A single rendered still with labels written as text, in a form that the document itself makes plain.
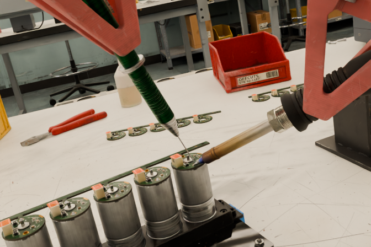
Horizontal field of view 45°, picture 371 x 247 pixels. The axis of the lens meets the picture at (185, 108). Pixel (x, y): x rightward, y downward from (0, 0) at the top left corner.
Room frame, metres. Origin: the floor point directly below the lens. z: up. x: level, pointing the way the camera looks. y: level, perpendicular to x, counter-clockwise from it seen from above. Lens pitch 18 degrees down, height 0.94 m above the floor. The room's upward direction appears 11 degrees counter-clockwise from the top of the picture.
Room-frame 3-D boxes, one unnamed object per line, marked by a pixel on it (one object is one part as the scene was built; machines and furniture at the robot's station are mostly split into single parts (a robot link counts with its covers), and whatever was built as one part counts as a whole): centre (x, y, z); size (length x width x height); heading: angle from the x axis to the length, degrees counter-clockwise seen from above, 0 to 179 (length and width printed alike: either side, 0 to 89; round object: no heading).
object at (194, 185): (0.28, 0.00, 0.79); 0.02 x 0.02 x 0.05
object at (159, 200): (0.27, 0.03, 0.79); 0.02 x 0.02 x 0.05
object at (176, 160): (0.28, 0.01, 0.82); 0.01 x 0.01 x 0.01; 24
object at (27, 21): (2.67, 0.84, 0.80); 0.15 x 0.12 x 0.10; 10
